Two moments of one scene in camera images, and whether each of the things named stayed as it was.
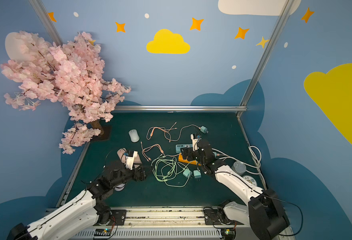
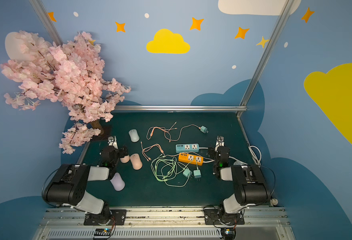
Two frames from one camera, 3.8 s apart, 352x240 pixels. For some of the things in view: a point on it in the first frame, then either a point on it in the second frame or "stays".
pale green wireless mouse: x=134 y=135 stays
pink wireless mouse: x=137 y=159 stays
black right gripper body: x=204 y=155 -> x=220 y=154
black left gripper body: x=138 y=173 -> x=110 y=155
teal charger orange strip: x=197 y=174 stays
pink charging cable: x=145 y=154 stays
